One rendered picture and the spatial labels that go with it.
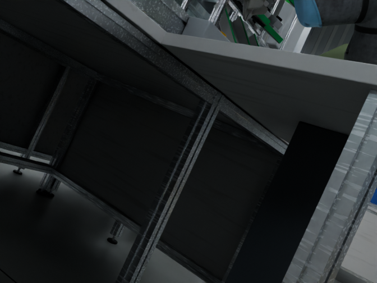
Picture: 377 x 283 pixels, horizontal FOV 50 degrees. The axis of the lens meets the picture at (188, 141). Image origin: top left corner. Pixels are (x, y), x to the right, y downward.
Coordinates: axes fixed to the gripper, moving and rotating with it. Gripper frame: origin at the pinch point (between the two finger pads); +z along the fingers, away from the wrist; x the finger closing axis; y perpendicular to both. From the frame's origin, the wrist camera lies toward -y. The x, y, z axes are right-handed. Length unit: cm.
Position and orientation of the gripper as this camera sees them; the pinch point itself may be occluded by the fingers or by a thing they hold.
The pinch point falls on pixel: (244, 16)
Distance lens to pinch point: 127.1
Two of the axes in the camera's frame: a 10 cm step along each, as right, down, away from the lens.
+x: 5.1, 2.5, 8.2
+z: -4.2, 9.1, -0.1
